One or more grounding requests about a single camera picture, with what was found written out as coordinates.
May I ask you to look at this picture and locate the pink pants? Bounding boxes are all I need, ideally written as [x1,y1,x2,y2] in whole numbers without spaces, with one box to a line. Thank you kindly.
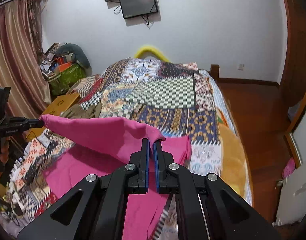
[41,115,192,239]

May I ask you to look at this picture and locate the yellow cardboard box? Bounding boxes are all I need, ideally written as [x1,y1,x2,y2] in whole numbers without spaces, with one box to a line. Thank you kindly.
[25,93,80,142]

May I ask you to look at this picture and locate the olive green pants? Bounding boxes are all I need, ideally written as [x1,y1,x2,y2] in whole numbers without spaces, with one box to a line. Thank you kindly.
[60,103,102,119]

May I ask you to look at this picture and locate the striped brown curtain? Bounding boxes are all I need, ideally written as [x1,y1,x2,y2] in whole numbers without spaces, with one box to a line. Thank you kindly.
[0,0,51,119]

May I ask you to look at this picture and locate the patchwork patterned bedspread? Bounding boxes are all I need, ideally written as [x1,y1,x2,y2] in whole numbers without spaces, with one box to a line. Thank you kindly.
[10,58,253,222]

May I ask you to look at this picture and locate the clutter pile with green box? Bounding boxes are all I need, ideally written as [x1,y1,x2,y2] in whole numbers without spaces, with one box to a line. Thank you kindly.
[40,43,93,96]

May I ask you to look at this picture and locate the yellow plush pillow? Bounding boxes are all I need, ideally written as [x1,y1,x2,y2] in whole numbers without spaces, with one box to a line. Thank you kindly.
[134,45,170,62]

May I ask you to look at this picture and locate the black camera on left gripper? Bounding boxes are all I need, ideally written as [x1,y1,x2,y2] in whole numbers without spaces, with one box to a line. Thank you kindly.
[0,86,12,126]

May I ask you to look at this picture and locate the wooden bed post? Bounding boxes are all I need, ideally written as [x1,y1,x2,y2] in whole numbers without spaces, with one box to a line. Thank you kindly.
[209,64,220,81]

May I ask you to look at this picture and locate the small black wall monitor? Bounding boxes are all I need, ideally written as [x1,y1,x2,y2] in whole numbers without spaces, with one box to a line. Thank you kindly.
[120,0,158,19]

